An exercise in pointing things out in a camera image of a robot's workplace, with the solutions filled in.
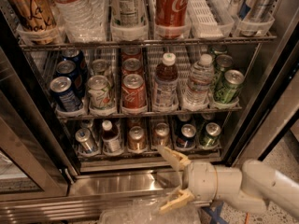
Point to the clear water bottle shelf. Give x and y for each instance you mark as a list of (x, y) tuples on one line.
[(199, 81), (83, 19)]

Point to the front green can middle shelf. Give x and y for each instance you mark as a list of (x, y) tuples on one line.
[(228, 86)]

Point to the middle blue Pepsi can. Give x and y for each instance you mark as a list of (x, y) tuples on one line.
[(69, 69)]

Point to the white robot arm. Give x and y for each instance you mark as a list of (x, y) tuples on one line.
[(248, 189)]

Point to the brown tea bottle middle shelf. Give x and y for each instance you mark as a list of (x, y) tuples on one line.
[(165, 82)]

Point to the red Coca-Cola bottle top shelf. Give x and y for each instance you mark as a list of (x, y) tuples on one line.
[(170, 17)]

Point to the rear white green can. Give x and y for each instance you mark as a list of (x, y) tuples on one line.
[(101, 67)]

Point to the right fridge door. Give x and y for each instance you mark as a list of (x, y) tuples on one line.
[(270, 97)]

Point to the middle wire shelf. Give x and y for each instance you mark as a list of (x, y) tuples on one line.
[(83, 114)]

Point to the top wire shelf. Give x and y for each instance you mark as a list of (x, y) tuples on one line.
[(151, 43)]

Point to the green can bottom shelf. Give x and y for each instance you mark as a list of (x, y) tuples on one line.
[(210, 135)]

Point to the silver can bottom shelf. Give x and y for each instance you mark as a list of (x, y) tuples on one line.
[(85, 138)]

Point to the green can shelf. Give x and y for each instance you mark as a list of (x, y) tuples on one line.
[(222, 64), (217, 49), (228, 86), (210, 135)]

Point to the rear green can middle shelf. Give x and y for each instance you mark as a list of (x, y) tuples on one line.
[(217, 49)]

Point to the red coke can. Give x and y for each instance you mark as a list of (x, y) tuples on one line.
[(128, 53), (132, 66), (133, 91)]

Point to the middle red Coke can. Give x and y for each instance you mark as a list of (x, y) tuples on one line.
[(132, 66)]

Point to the clear water bottle middle shelf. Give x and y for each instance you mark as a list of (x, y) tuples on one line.
[(199, 81)]

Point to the empty white shelf tray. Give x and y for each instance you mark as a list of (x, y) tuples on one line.
[(210, 19)]

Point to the orange can shelf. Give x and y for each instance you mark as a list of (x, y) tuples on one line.
[(136, 138), (161, 135)]

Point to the left glass fridge door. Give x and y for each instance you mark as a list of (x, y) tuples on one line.
[(31, 174)]

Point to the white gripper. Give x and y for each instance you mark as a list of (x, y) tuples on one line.
[(201, 180)]

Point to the blue can bottom shelf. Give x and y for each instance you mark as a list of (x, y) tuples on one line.
[(186, 136)]

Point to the front white green can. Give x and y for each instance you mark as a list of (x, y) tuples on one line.
[(100, 92)]

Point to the blue pepsi can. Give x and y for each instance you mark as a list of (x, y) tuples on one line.
[(69, 69), (62, 90), (77, 56)]

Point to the front blue Pepsi can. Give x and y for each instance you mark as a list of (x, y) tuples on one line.
[(62, 90)]

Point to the clear plastic bin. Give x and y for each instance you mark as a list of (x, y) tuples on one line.
[(150, 212)]

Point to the rear red Coke can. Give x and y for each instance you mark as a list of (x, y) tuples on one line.
[(128, 53)]

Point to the front red Coke can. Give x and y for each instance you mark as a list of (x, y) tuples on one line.
[(133, 91)]

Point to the La Croix orange can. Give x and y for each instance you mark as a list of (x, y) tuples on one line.
[(35, 16)]

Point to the wire shelf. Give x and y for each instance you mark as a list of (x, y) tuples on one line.
[(151, 43), (83, 114)]

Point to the clear water bottle top shelf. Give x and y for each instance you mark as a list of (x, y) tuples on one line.
[(83, 19)]

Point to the white green can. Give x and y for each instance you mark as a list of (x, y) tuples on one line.
[(101, 67), (100, 92)]

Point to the blue silver can top shelf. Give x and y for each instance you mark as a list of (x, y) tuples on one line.
[(251, 17)]

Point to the small tea bottle bottom shelf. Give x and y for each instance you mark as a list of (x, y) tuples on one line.
[(111, 136)]

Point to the rear blue Pepsi can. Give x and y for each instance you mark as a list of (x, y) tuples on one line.
[(77, 56)]

